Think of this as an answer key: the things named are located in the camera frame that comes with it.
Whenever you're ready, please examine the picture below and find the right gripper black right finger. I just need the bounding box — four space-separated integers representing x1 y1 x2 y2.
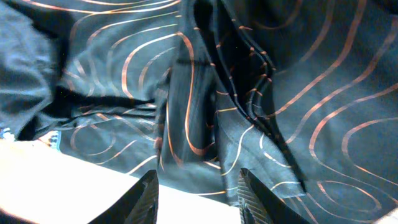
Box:
237 168 309 224

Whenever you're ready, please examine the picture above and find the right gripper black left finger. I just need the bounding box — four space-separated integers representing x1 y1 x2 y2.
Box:
90 170 159 224

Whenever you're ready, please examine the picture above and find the black printed cycling jersey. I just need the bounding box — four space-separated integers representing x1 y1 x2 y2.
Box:
1 0 397 223

